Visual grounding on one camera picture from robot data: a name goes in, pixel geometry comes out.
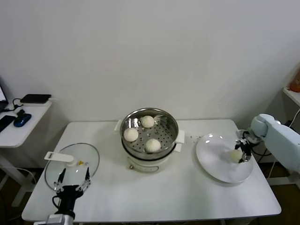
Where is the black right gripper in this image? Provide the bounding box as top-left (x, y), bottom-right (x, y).
top-left (234, 129), bottom-right (261, 164)

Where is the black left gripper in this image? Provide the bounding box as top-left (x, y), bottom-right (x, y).
top-left (52, 166), bottom-right (91, 215)

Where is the white steamed baozi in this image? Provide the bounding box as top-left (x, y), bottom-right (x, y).
top-left (123, 128), bottom-right (139, 143)
top-left (229, 150), bottom-right (243, 164)
top-left (140, 115), bottom-right (155, 129)
top-left (144, 138), bottom-right (162, 153)

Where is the perforated steel steamer basket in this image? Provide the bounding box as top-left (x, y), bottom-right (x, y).
top-left (114, 107), bottom-right (186, 156)

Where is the white round plate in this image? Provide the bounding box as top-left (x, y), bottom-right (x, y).
top-left (194, 133), bottom-right (254, 184)

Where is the white side desk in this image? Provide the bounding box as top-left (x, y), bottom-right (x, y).
top-left (0, 99), bottom-right (53, 208)

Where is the white electric cooker base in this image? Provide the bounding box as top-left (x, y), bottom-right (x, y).
top-left (121, 138), bottom-right (182, 173)

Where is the white shelf board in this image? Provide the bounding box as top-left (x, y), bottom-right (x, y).
top-left (282, 87), bottom-right (300, 108)

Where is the blue computer mouse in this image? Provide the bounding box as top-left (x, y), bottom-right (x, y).
top-left (13, 113), bottom-right (32, 128)

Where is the orange plastic bag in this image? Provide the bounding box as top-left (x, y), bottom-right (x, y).
top-left (288, 69), bottom-right (300, 92)

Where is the black flat box device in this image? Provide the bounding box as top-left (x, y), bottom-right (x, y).
top-left (20, 94), bottom-right (52, 104)

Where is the black smartphone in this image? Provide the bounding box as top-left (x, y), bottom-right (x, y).
top-left (0, 115), bottom-right (15, 132)

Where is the black laptop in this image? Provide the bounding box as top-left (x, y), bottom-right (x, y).
top-left (0, 77), bottom-right (9, 111)

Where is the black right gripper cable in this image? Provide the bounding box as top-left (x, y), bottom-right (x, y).
top-left (250, 142), bottom-right (271, 157)

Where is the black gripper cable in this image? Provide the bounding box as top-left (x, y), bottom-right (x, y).
top-left (52, 196), bottom-right (62, 211)
top-left (250, 142), bottom-right (271, 157)

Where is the glass lid with white handle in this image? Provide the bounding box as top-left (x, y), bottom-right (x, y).
top-left (44, 142), bottom-right (100, 193)

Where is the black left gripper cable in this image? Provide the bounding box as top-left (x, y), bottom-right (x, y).
top-left (52, 196), bottom-right (62, 211)

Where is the white floor cable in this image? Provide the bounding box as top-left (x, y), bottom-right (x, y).
top-left (0, 165), bottom-right (38, 186)

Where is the black power cable with adapter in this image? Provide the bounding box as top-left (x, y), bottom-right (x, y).
top-left (283, 120), bottom-right (298, 132)

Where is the black desk cable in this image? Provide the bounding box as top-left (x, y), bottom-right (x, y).
top-left (11, 98), bottom-right (24, 111)

